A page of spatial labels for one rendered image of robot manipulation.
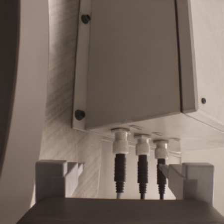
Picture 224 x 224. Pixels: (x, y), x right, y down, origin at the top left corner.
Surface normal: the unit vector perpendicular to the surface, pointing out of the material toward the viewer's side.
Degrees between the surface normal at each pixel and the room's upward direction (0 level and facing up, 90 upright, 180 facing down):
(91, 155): 90
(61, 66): 90
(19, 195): 90
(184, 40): 137
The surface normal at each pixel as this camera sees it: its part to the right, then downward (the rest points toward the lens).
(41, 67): 0.76, -0.16
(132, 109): -0.65, -0.22
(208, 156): -0.50, 0.49
